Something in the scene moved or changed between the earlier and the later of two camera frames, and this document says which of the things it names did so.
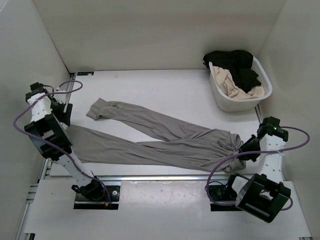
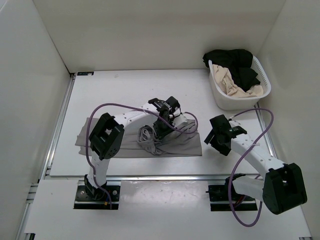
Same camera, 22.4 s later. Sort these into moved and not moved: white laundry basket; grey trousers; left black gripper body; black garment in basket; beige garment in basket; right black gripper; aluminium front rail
Moved: grey trousers; right black gripper; left black gripper body
Not moved: beige garment in basket; aluminium front rail; black garment in basket; white laundry basket
